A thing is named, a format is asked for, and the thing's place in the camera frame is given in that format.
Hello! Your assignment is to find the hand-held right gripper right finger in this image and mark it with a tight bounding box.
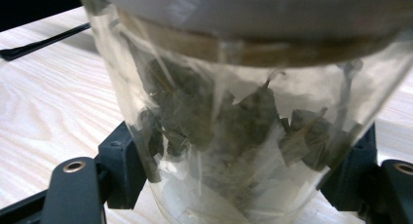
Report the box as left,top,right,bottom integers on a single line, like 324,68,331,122
319,123,378,212

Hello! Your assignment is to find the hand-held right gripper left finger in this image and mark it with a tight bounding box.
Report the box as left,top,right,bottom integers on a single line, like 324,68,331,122
97,121,158,210

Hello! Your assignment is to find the glass jar with dark leaves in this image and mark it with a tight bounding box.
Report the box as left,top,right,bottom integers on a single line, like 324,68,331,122
76,0,413,224

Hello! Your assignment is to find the black shelf with metal legs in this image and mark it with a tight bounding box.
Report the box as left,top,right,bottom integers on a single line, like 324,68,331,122
0,22,92,62

